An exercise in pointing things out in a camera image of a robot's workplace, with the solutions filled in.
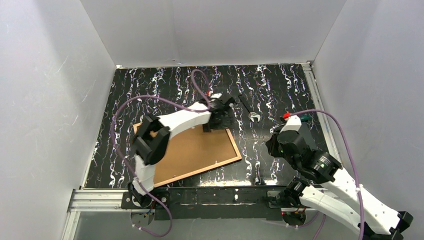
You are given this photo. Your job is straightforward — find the black picture frame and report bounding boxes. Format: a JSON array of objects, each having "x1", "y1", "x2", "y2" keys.
[{"x1": 135, "y1": 125, "x2": 242, "y2": 190}]

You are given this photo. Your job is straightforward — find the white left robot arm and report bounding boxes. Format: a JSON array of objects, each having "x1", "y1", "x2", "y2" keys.
[{"x1": 128, "y1": 93, "x2": 236, "y2": 208}]

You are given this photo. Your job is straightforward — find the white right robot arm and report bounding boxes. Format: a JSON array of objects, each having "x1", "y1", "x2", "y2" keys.
[{"x1": 265, "y1": 113, "x2": 414, "y2": 240}]

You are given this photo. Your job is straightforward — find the adjustable wrench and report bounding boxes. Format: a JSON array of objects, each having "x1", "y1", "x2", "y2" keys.
[{"x1": 238, "y1": 94, "x2": 261, "y2": 123}]

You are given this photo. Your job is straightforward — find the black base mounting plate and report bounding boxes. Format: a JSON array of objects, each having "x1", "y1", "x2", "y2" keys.
[{"x1": 120, "y1": 185, "x2": 319, "y2": 222}]

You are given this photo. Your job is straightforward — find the green handled screwdriver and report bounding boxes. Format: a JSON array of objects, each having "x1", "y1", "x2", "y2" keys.
[{"x1": 300, "y1": 114, "x2": 313, "y2": 122}]

